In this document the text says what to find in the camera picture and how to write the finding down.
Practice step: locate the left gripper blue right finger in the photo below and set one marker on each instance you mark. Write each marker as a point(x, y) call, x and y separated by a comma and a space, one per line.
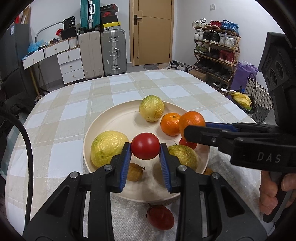
point(169, 163)

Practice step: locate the right hand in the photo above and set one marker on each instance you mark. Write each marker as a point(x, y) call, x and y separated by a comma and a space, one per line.
point(268, 190)

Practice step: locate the black box on desk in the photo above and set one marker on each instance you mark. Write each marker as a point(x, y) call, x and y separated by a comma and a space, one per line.
point(69, 30)

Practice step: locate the cream round plate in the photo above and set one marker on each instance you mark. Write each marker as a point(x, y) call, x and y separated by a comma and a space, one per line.
point(125, 118)

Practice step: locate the stack of shoe boxes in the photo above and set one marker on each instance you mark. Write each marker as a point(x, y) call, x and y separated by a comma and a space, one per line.
point(108, 18)

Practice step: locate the bunch of yellow bananas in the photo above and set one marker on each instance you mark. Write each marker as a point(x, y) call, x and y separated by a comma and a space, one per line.
point(242, 99)

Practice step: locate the purple bag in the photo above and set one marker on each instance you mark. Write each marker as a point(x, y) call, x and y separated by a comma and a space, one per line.
point(244, 71)

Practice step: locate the small red tomato with stem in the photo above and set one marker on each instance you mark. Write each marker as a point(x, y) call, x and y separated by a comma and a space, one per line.
point(188, 144)

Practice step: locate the woven basket bag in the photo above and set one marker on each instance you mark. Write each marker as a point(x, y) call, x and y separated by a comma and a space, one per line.
point(262, 100)

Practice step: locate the beige suitcase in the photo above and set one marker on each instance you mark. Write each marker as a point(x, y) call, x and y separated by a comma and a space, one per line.
point(91, 55)

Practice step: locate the brown longan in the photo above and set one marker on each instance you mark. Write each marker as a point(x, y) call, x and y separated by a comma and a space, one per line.
point(135, 172)
point(208, 171)

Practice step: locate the silver aluminium suitcase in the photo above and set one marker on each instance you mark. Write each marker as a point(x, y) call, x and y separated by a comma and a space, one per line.
point(113, 46)

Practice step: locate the teal suitcase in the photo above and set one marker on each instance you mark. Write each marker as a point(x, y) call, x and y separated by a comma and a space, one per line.
point(90, 14)

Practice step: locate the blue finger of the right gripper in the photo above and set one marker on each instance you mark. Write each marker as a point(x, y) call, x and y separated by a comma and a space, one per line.
point(206, 136)
point(222, 126)

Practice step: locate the large yellow-green guava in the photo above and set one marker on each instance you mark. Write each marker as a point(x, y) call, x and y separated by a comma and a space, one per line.
point(151, 108)

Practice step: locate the white drawer desk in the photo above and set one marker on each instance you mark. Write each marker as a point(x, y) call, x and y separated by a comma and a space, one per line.
point(60, 61)

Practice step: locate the wrinkled yellow guava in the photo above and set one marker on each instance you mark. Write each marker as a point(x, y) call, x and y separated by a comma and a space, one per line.
point(186, 155)

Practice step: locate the blue plastic bag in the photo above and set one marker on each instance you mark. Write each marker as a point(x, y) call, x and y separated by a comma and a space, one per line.
point(35, 46)

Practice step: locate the dark grey refrigerator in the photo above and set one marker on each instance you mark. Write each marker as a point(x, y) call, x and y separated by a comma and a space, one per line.
point(14, 47)

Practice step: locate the wooden shoe rack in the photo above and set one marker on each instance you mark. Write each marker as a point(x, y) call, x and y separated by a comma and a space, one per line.
point(216, 50)

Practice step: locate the orange mandarin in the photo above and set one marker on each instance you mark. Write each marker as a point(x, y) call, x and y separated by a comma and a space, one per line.
point(190, 118)
point(170, 124)

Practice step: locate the wooden door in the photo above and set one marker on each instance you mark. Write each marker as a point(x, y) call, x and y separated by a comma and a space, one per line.
point(151, 31)

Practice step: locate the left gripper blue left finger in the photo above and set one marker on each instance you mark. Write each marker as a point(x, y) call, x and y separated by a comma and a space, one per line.
point(123, 165)

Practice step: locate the oval red tomato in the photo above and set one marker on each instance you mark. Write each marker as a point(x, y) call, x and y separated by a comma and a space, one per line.
point(160, 217)

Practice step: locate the round red tomato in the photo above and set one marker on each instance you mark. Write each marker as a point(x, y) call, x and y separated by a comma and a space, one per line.
point(145, 146)

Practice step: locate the checked beige tablecloth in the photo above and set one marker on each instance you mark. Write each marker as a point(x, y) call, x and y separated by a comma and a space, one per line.
point(57, 126)

